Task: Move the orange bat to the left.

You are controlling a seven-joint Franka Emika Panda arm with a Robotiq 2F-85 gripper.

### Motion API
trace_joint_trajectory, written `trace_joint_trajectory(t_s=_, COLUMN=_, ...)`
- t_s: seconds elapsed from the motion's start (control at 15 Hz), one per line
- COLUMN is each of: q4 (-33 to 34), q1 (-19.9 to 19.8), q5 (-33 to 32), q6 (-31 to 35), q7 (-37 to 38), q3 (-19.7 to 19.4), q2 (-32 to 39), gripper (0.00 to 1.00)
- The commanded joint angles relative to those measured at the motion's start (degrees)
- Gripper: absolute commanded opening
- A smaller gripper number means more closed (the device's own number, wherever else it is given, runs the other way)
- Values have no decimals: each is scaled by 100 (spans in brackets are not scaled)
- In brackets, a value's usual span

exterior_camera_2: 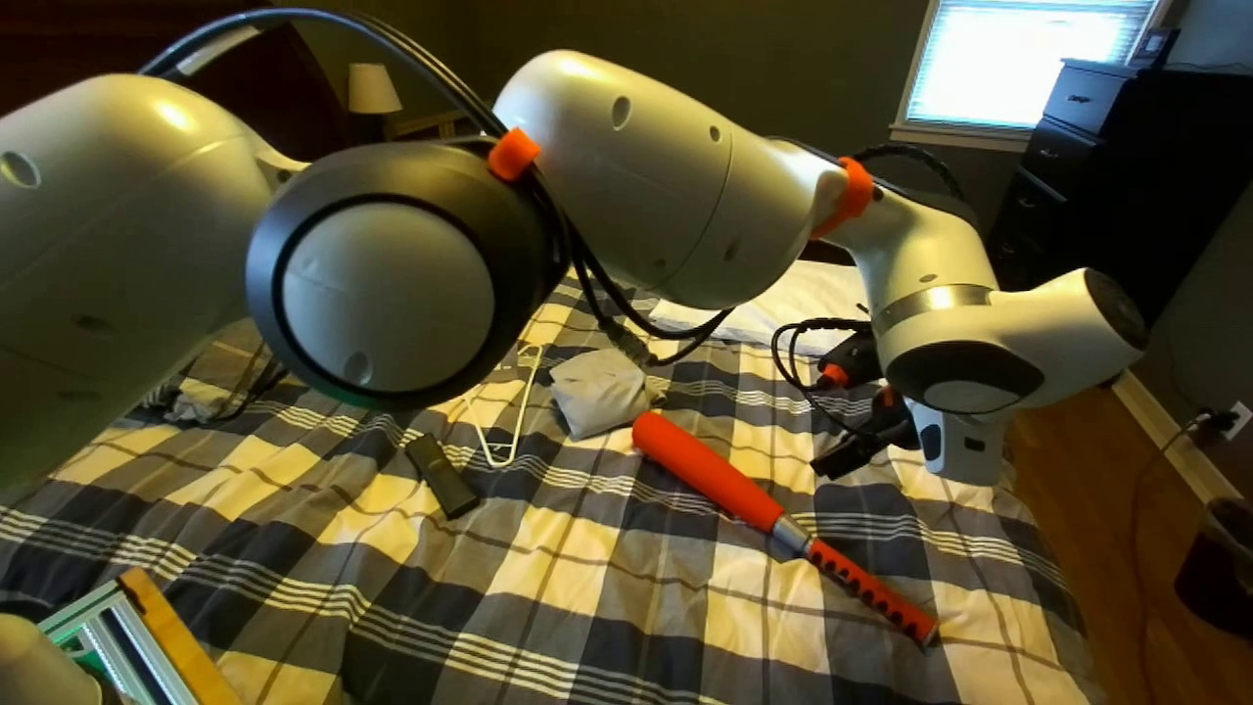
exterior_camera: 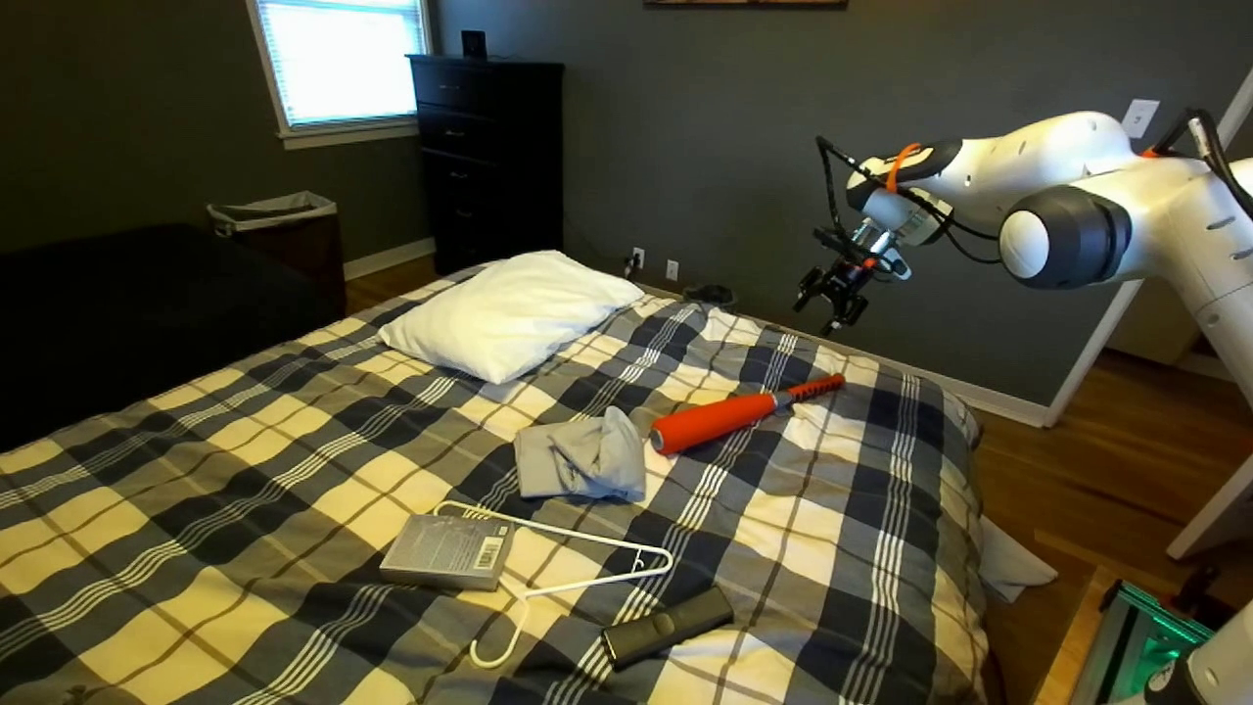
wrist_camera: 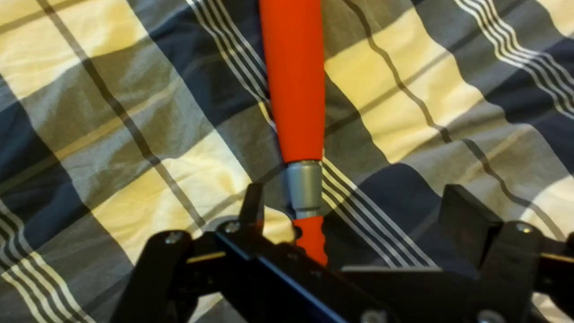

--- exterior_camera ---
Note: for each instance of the white wall outlet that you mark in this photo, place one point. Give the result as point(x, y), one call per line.
point(672, 267)
point(636, 260)

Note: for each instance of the white cloth beside bed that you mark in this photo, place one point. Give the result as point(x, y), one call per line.
point(1013, 562)

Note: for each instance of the large white leaning board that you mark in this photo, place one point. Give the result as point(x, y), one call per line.
point(1019, 355)

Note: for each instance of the brown laundry hamper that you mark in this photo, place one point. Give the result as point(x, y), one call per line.
point(281, 241)

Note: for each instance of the white slanted post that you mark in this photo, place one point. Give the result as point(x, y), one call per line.
point(1215, 509)

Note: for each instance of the bright window with white frame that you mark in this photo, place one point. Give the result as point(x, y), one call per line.
point(342, 59)

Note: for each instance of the orange toy bat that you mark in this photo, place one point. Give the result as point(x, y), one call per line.
point(724, 418)

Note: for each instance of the black tall dresser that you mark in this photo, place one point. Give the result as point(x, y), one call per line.
point(495, 164)

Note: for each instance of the white light switch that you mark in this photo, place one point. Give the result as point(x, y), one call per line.
point(1141, 119)

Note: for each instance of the green metal frame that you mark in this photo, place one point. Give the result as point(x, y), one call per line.
point(1134, 649)

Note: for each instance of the dark object on floor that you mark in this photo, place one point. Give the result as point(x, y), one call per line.
point(711, 295)

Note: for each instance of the grey folded cloth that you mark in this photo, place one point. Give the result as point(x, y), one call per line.
point(583, 457)

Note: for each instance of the yellow grey plaid bedspread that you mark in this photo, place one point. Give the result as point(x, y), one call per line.
point(261, 521)

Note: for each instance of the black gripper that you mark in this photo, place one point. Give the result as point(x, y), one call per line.
point(848, 274)

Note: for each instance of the dark cylindrical flashlight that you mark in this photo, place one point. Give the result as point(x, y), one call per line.
point(667, 624)

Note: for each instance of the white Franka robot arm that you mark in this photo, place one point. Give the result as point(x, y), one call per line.
point(1147, 220)

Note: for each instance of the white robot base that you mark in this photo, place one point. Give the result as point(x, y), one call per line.
point(1228, 660)

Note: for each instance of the small dark item on dresser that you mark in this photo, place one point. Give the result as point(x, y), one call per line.
point(475, 46)

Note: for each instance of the white pillow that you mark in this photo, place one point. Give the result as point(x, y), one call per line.
point(512, 314)

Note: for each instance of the white plastic clothes hanger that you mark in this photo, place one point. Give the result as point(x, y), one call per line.
point(613, 540)

